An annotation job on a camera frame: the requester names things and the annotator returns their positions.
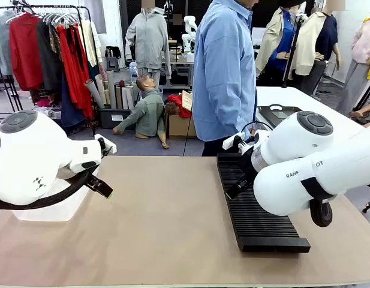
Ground red cloth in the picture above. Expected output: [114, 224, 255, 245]
[167, 93, 193, 119]

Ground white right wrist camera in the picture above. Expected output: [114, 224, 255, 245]
[222, 131, 246, 151]

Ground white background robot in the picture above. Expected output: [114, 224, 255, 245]
[181, 15, 199, 63]

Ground mannequin pink top grey skirt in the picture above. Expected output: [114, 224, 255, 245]
[336, 7, 370, 116]

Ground clear plastic box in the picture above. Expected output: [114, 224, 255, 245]
[11, 166, 101, 223]

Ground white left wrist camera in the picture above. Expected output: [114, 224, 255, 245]
[94, 133, 118, 152]

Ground black storage bin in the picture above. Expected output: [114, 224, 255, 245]
[99, 107, 137, 130]

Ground light grey hanging garment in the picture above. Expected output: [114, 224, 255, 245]
[0, 11, 13, 76]

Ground black plastic tray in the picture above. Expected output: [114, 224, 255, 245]
[255, 104, 304, 130]

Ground cream hanging garment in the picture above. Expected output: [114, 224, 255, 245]
[80, 19, 103, 68]

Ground red shirt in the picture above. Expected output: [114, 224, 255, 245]
[9, 13, 44, 91]

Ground white table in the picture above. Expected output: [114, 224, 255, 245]
[255, 86, 367, 142]

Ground beige paper roll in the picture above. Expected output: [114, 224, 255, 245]
[94, 73, 109, 106]

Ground black slotted PCB rack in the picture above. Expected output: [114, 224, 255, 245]
[216, 152, 311, 253]

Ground mannequin in grey hoodie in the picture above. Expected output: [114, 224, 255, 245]
[124, 0, 173, 91]

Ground red dress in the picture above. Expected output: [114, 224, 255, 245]
[56, 25, 94, 119]

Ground person's right forearm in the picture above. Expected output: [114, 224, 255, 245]
[223, 98, 257, 142]

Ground person in blue shirt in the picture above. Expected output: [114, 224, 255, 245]
[192, 0, 260, 157]

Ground sitting mannequin green jacket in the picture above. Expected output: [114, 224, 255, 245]
[113, 74, 170, 150]

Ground grey step stool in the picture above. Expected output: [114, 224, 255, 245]
[106, 56, 121, 72]

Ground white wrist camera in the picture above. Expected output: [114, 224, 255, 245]
[94, 133, 118, 152]
[222, 131, 246, 151]

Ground water bottle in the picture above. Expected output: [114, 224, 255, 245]
[129, 61, 139, 83]

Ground mannequin beige jacket blue shirt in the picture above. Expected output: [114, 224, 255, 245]
[255, 0, 302, 88]

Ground white monitor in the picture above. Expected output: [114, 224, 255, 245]
[251, 26, 267, 46]

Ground mannequin cream jacket navy top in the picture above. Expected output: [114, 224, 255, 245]
[294, 0, 343, 95]

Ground black tripod pole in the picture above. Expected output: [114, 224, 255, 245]
[281, 14, 305, 89]

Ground black clothes rack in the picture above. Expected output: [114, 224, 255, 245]
[0, 4, 98, 137]

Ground black bag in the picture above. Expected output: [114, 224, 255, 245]
[105, 46, 122, 59]

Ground grey slanted paper roll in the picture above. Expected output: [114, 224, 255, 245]
[83, 78, 105, 109]

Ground cardboard box with red cloth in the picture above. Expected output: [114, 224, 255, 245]
[166, 112, 198, 139]

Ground black hanging garment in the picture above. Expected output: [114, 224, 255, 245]
[37, 19, 64, 95]

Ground navy hanging garment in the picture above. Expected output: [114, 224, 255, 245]
[61, 71, 87, 128]

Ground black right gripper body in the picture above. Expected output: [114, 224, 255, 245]
[239, 149, 261, 185]

